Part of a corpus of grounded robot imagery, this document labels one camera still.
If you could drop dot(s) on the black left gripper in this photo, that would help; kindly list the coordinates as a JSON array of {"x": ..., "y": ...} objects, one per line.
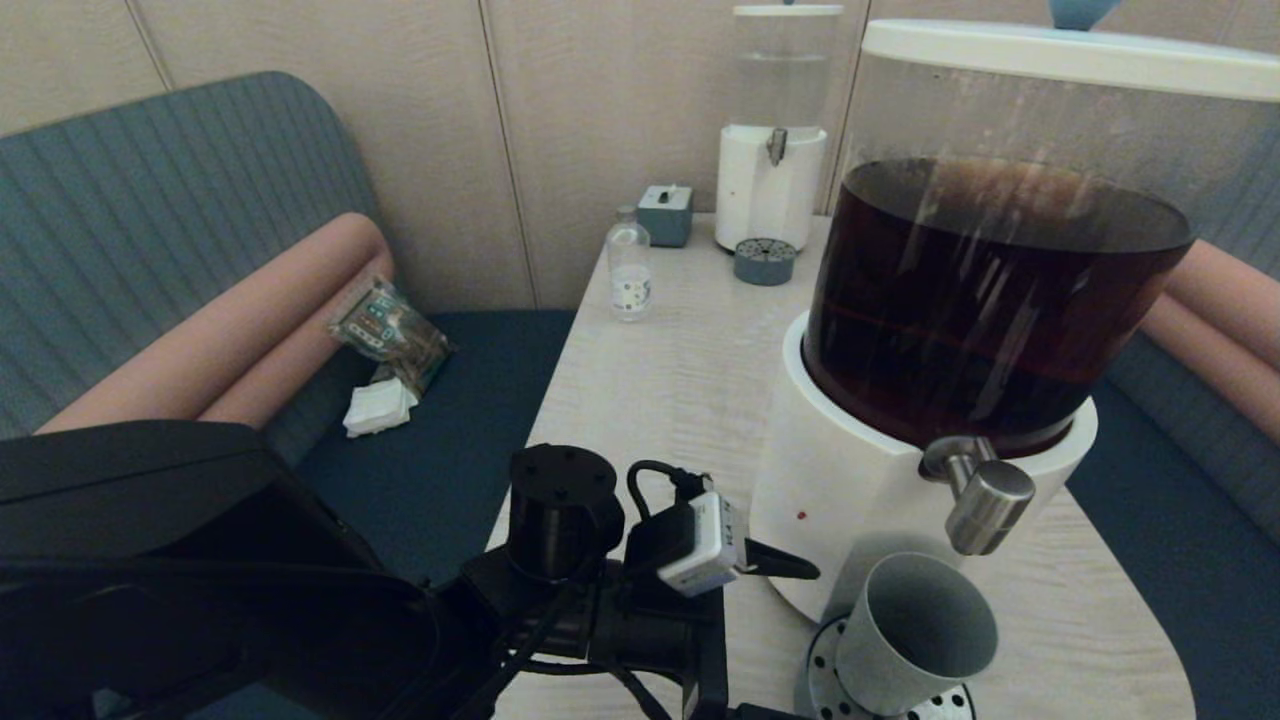
[{"x": 660, "y": 630}]

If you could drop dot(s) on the grey plastic cup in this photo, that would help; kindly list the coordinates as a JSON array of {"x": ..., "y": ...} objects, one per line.
[{"x": 890, "y": 655}]

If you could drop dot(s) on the large dark tea dispenser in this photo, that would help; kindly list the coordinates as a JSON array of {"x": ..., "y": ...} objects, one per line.
[{"x": 850, "y": 440}]

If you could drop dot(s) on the large steel dispenser tap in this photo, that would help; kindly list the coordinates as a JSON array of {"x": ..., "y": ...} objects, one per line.
[{"x": 988, "y": 500}]

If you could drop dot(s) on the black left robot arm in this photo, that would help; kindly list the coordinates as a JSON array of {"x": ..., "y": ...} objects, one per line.
[{"x": 200, "y": 600}]

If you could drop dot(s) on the large perforated steel drip tray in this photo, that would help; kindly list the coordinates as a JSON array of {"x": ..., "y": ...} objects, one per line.
[{"x": 818, "y": 685}]

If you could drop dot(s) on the small perforated drip tray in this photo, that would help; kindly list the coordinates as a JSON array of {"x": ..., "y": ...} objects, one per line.
[{"x": 765, "y": 263}]

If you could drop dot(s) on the clear plastic bottle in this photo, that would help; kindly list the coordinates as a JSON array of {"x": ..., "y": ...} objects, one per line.
[{"x": 630, "y": 283}]

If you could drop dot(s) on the dark blue seat cushion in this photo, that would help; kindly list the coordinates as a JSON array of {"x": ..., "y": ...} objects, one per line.
[
  {"x": 450, "y": 400},
  {"x": 1200, "y": 600}
]

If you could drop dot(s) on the grey-blue square box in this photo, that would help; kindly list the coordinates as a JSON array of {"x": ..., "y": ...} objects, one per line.
[{"x": 665, "y": 218}]

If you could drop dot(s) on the small clear water dispenser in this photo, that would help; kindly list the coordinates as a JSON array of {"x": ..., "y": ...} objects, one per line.
[{"x": 760, "y": 200}]

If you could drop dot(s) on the white folded napkins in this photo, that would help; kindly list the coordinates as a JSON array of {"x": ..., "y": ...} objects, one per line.
[{"x": 380, "y": 408}]

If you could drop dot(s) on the small steel dispenser tap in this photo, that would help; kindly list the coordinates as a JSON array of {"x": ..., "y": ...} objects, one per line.
[{"x": 776, "y": 146}]

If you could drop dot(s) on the clear snack packet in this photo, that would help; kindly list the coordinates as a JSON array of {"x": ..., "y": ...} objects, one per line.
[{"x": 390, "y": 333}]

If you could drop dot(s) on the pink bolster cushion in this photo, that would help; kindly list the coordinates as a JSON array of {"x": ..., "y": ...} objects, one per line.
[
  {"x": 230, "y": 340},
  {"x": 290, "y": 370},
  {"x": 1220, "y": 370},
  {"x": 1240, "y": 300}
]

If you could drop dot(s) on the small white dispenser lid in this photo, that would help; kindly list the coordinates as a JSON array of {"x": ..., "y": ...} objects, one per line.
[{"x": 788, "y": 11}]

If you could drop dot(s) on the large white dispenser lid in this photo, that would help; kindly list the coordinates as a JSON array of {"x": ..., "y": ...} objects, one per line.
[{"x": 1050, "y": 50}]

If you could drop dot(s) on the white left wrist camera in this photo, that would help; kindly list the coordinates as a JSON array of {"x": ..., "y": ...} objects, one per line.
[{"x": 705, "y": 550}]

